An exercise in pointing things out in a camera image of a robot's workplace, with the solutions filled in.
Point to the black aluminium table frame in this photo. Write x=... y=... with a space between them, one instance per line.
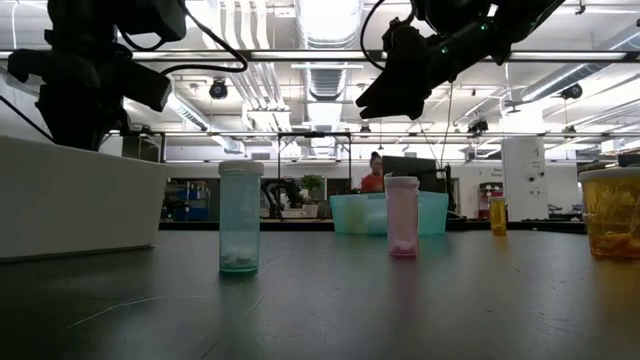
x=300 y=226

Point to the black shelf frame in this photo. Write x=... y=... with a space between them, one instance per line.
x=142 y=147

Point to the person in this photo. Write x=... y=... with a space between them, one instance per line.
x=372 y=182

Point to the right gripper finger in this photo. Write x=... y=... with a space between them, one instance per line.
x=385 y=90
x=402 y=107

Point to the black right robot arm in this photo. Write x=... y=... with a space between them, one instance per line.
x=475 y=30

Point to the black ceiling spotlight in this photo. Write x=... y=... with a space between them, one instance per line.
x=571 y=91
x=478 y=126
x=218 y=89

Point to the large orange pill bottle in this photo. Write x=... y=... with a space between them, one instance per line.
x=612 y=215

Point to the blue storage bins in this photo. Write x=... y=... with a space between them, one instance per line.
x=192 y=214

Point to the silver ceiling duct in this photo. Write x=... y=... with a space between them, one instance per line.
x=327 y=25

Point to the black monitor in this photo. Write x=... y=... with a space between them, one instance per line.
x=410 y=167

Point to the green potted plant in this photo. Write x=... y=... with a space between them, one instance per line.
x=312 y=182

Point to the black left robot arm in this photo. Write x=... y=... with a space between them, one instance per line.
x=90 y=20

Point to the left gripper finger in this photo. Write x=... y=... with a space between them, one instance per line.
x=62 y=127
x=102 y=127

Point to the translucent teal pill bottle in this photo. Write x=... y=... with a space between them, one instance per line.
x=240 y=215

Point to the white plastic bin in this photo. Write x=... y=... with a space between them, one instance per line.
x=75 y=200

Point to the white square pillar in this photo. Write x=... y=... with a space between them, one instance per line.
x=525 y=165

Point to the teal plastic bin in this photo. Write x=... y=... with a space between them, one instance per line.
x=435 y=215

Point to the translucent pink pill bottle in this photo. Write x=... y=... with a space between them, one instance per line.
x=402 y=215

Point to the red cabinet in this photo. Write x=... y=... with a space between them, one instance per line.
x=485 y=200

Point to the black slanted rod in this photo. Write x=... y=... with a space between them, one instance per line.
x=25 y=118

